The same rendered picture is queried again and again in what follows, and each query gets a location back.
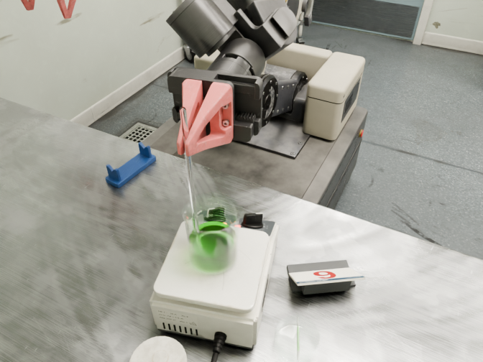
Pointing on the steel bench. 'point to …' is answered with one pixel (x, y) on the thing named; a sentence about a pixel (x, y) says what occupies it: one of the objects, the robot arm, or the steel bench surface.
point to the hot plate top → (177, 284)
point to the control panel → (263, 226)
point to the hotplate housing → (246, 322)
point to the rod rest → (118, 179)
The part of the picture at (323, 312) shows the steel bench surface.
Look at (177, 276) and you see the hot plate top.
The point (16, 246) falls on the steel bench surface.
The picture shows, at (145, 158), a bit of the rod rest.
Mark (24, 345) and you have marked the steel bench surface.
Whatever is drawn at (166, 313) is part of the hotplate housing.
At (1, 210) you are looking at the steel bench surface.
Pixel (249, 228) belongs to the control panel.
